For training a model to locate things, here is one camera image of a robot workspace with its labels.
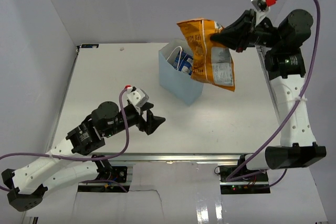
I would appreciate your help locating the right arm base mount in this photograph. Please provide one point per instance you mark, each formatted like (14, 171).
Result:
(255, 184)

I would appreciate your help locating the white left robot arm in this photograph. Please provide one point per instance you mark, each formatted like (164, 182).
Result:
(29, 185)

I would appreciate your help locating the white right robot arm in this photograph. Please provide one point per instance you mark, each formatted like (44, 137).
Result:
(287, 80)

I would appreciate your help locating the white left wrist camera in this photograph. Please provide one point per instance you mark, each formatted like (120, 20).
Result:
(137, 97)

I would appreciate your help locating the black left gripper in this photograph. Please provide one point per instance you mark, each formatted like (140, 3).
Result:
(153, 121)

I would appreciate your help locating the aluminium table edge rail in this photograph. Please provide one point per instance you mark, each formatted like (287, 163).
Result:
(203, 158)

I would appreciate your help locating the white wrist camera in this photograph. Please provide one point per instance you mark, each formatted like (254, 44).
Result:
(137, 97)
(262, 8)

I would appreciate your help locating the dark blue snack bag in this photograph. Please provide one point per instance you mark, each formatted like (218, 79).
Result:
(183, 62)

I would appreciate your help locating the black left corner label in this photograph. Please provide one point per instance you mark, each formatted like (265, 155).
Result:
(89, 45)

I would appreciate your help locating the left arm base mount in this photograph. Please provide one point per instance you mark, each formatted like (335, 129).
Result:
(115, 181)

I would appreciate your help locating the light blue paper bag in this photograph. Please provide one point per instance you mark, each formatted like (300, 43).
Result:
(178, 83)

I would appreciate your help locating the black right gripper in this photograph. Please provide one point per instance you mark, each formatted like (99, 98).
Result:
(237, 35)

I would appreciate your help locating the orange chip bag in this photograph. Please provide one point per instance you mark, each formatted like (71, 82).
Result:
(212, 62)

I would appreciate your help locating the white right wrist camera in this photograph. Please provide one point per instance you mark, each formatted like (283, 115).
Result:
(262, 8)

